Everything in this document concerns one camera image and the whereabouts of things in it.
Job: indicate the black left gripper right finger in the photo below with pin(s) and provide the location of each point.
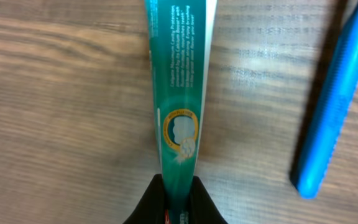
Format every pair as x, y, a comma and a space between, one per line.
201, 207

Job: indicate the green toothpaste tube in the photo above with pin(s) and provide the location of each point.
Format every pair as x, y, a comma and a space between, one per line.
180, 37

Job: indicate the blue disposable razor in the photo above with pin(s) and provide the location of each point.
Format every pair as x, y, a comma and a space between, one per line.
330, 113

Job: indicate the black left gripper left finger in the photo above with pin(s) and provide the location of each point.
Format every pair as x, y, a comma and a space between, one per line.
151, 206

